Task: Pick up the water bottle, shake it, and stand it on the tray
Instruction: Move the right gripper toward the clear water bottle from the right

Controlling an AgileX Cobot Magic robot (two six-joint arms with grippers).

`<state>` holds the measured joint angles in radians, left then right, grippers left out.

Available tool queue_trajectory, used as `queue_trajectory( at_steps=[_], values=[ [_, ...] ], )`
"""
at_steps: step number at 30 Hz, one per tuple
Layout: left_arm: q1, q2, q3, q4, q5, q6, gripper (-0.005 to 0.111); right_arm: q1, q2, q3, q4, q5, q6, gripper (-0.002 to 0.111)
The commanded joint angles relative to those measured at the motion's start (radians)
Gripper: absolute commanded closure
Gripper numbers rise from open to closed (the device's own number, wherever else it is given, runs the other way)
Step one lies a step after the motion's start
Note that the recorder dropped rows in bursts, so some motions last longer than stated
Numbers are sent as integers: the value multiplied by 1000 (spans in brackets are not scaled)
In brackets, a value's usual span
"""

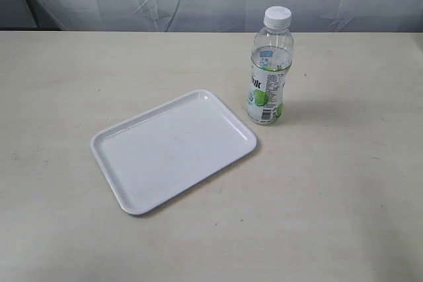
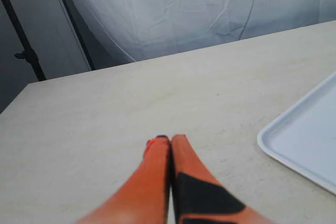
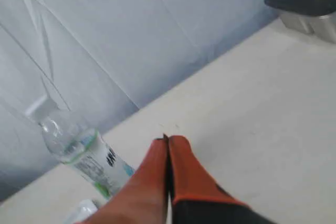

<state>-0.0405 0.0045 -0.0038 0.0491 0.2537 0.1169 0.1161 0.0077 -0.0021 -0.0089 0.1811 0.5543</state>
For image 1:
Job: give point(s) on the clear plastic drink bottle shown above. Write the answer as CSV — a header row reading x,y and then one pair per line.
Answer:
x,y
271,59

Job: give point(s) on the white rectangular plastic tray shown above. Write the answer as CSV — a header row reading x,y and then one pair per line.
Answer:
x,y
155,156

